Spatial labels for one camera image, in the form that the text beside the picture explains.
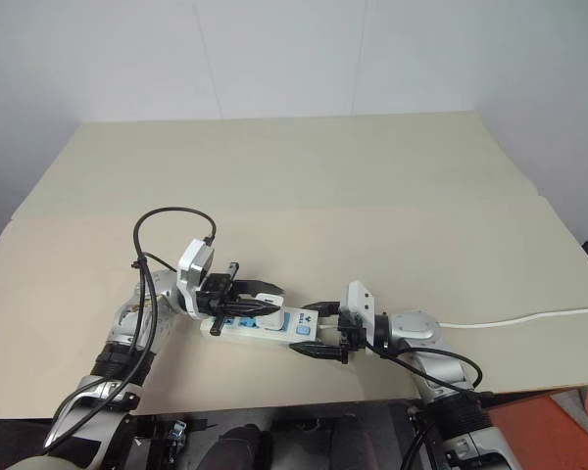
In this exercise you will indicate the white blue power strip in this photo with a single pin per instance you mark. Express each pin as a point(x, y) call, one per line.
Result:
point(255, 334)

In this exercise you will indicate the grey chair leg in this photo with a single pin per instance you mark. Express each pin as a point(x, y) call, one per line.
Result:
point(585, 404)

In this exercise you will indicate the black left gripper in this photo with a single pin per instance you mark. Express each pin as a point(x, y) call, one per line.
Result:
point(215, 291)

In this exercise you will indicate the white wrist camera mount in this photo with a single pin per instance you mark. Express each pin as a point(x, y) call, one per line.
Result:
point(360, 301)
point(191, 274)

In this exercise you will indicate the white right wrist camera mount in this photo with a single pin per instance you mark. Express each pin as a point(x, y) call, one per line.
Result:
point(360, 301)

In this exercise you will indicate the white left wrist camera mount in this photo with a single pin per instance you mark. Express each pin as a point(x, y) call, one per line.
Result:
point(191, 274)

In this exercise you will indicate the white charger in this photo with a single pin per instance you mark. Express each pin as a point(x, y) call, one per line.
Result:
point(273, 321)

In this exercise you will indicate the dark rounded shape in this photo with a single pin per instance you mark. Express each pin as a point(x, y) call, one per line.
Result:
point(240, 448)
point(348, 443)

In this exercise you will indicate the small silver metal bracket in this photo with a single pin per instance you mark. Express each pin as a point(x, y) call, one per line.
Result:
point(177, 433)

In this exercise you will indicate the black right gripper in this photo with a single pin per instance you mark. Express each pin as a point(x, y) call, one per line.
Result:
point(351, 335)

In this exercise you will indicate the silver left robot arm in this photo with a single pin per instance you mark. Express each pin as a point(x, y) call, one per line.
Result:
point(125, 325)

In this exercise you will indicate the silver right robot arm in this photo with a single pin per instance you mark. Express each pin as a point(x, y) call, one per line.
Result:
point(416, 325)

